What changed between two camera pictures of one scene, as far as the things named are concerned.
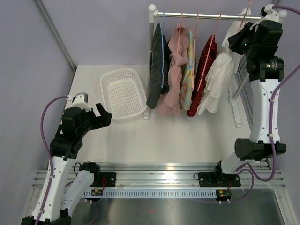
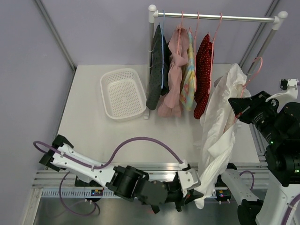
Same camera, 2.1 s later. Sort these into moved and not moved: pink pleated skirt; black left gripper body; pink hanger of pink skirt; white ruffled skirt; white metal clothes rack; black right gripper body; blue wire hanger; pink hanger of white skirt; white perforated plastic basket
Moved: black left gripper body; black right gripper body; white ruffled skirt; pink hanger of white skirt
Not moved: blue wire hanger; white metal clothes rack; pink hanger of pink skirt; pink pleated skirt; white perforated plastic basket
